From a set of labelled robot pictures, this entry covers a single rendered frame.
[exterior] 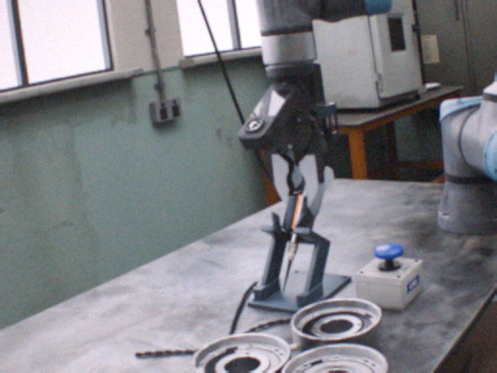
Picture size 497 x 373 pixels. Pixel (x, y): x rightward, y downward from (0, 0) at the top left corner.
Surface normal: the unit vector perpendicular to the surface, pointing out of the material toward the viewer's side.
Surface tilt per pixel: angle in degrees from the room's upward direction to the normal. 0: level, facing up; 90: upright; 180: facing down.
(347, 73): 91
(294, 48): 90
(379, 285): 90
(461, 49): 90
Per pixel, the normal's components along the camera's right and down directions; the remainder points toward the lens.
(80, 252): 0.77, 0.04
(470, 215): -0.55, -0.04
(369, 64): -0.63, 0.26
